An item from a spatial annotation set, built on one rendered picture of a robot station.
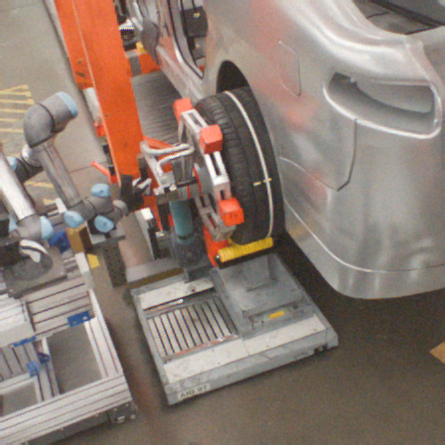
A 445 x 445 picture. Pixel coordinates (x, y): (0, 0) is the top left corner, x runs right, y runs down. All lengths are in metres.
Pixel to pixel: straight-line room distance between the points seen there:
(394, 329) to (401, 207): 1.38
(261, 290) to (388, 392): 0.74
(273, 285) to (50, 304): 1.10
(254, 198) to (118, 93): 0.87
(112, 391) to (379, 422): 1.11
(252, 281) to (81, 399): 0.96
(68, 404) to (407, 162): 1.71
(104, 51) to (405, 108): 1.49
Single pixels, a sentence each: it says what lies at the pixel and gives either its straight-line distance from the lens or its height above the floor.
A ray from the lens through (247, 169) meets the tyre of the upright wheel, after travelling 2.42.
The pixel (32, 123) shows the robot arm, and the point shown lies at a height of 1.29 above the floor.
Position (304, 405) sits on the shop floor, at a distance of 2.81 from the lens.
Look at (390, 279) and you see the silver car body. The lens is 2.05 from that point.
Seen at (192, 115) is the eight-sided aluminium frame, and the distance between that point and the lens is 2.67.
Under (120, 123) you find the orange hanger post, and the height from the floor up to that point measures 1.01.
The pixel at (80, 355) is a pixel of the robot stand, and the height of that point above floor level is 0.21.
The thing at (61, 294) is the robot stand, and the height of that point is 0.71.
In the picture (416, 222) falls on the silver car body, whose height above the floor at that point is 1.12.
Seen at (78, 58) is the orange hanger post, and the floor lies 0.76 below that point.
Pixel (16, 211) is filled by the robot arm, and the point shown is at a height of 1.20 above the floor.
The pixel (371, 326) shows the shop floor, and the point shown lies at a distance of 3.14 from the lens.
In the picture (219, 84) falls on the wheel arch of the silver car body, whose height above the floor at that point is 1.11.
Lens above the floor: 2.18
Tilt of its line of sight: 34 degrees down
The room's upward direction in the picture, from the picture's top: 9 degrees counter-clockwise
